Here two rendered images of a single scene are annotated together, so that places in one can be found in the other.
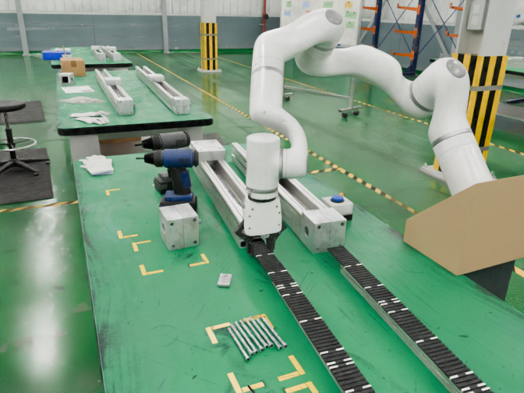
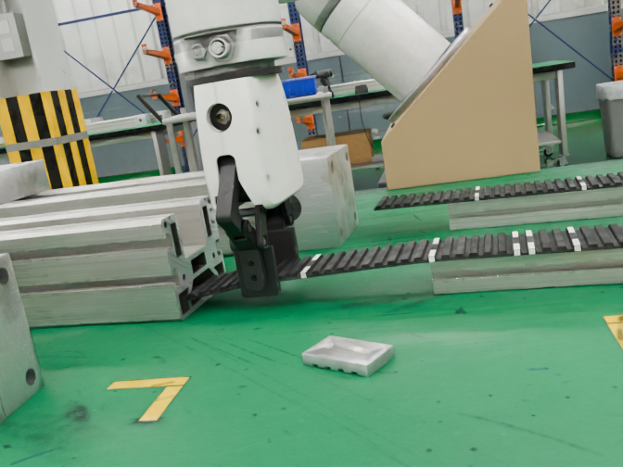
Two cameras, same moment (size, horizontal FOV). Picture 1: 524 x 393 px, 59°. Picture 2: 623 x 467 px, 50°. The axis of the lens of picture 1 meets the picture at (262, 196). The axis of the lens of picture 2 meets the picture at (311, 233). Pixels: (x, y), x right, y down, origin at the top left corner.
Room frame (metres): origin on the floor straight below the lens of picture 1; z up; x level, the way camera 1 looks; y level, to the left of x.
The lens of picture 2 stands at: (0.78, 0.41, 0.95)
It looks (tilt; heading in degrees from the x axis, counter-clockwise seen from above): 13 degrees down; 306
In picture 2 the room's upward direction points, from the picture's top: 9 degrees counter-clockwise
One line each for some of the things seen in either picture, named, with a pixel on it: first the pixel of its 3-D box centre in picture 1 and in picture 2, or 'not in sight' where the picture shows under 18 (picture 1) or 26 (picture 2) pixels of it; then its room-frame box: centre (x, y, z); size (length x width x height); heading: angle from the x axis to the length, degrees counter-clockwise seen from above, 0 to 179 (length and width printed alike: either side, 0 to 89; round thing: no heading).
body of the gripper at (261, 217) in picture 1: (261, 211); (246, 133); (1.12, 0.00, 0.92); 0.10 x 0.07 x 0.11; 109
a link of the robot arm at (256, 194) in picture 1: (261, 190); (230, 53); (1.12, 0.00, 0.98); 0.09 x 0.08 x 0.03; 109
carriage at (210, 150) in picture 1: (207, 153); not in sight; (1.80, 0.23, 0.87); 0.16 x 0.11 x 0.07; 19
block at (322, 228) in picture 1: (326, 229); (308, 195); (1.21, -0.19, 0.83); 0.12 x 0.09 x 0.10; 109
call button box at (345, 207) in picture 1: (334, 208); not in sight; (1.40, -0.24, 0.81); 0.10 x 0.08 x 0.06; 109
